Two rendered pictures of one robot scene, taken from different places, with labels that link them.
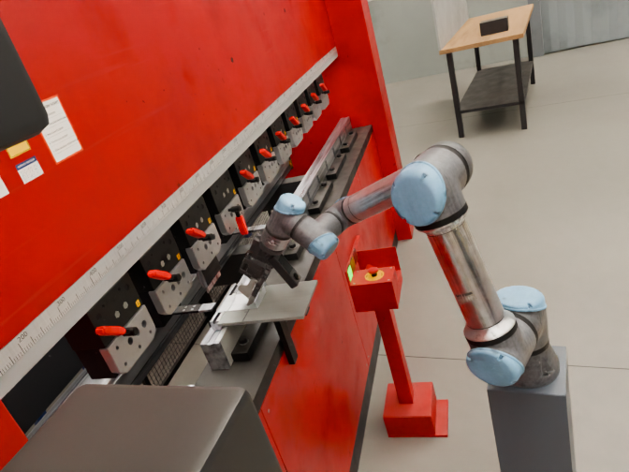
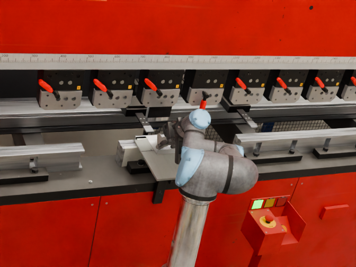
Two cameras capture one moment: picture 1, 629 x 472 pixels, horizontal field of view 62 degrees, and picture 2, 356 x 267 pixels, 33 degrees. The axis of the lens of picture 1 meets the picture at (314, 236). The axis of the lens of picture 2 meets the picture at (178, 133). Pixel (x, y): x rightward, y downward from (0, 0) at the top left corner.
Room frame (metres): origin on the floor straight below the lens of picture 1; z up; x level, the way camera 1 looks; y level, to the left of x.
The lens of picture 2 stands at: (-0.21, -1.11, 2.35)
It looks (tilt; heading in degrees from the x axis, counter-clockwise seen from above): 31 degrees down; 39
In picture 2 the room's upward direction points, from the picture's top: 14 degrees clockwise
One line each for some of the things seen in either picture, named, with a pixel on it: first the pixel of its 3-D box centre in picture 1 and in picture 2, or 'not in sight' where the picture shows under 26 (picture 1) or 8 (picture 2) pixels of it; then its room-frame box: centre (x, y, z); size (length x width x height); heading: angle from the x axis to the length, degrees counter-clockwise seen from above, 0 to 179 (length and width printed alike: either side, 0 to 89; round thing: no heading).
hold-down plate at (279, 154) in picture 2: (299, 238); (272, 157); (1.93, 0.06, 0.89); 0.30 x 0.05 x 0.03; 160
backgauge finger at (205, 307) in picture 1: (176, 308); (140, 114); (1.44, 0.48, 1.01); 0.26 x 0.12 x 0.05; 70
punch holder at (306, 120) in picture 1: (297, 113); not in sight; (2.48, -0.09, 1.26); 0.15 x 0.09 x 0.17; 160
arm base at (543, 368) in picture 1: (525, 352); not in sight; (1.02, -0.42, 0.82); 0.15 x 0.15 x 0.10
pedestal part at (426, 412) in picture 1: (416, 408); not in sight; (1.70, -0.20, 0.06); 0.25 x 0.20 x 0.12; 69
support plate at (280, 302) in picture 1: (269, 302); (166, 158); (1.33, 0.18, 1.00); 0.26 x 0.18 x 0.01; 70
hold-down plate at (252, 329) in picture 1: (256, 325); (161, 165); (1.40, 0.25, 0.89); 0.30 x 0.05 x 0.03; 160
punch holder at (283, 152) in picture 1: (272, 141); (321, 81); (2.11, 0.05, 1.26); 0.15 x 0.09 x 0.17; 160
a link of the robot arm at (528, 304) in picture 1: (519, 317); not in sight; (1.01, -0.42, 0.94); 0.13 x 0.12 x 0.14; 136
